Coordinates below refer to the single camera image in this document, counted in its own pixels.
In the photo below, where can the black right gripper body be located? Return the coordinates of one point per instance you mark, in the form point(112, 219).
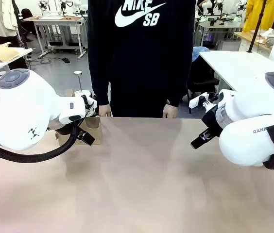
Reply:
point(211, 121)

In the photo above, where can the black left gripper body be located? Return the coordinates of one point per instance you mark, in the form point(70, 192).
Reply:
point(63, 129)

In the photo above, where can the brown cardboard cup carrier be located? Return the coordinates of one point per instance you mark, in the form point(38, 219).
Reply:
point(95, 136)

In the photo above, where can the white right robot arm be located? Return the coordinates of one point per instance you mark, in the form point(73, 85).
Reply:
point(248, 126)

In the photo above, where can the person's left forearm black sleeve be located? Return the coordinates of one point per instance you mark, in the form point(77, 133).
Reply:
point(178, 92)

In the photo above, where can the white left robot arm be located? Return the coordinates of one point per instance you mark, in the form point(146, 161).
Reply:
point(25, 114)

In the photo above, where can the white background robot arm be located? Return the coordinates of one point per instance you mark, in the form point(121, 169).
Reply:
point(44, 4)
point(70, 3)
point(210, 7)

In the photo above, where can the person's right forearm black sleeve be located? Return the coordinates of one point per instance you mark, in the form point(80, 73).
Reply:
point(99, 87)

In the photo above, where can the person's right hand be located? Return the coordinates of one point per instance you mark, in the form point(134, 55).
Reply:
point(105, 110)

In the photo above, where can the person's left hand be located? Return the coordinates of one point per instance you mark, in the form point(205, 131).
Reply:
point(169, 111)

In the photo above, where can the metal pole with round disc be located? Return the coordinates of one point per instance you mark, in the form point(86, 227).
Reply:
point(78, 77)

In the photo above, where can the large white table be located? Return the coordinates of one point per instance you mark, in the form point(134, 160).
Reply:
point(236, 65)

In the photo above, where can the blue plastic cover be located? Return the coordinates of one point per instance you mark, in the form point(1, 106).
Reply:
point(200, 53)

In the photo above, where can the black power strip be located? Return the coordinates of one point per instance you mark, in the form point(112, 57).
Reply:
point(65, 59)

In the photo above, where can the wooden-top bench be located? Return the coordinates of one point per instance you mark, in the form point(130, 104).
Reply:
point(251, 40)

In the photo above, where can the person in black Nike hoodie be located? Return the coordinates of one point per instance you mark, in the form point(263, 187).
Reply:
point(142, 60)

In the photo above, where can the white equipment lab table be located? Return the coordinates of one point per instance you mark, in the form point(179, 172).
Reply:
point(222, 24)

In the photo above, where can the stack of white bowls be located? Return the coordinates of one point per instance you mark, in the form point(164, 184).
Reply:
point(270, 37)

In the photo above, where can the black stand pole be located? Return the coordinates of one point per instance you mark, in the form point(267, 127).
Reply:
point(257, 26)

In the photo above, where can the tan-topped white lab table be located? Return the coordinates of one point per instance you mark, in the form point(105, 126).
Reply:
point(56, 20)

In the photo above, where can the person in yellow coat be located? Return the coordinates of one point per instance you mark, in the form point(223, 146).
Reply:
point(256, 17)

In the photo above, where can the black office chair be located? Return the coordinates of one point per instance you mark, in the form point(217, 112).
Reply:
point(29, 19)

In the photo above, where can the black tripod pole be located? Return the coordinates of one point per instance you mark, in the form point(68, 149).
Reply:
point(18, 21)

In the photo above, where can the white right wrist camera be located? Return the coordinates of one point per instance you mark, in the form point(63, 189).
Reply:
point(196, 102)

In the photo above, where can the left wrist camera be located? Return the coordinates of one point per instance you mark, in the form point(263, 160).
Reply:
point(91, 102)

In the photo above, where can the black seat with frame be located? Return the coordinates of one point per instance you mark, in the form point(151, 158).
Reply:
point(203, 77)

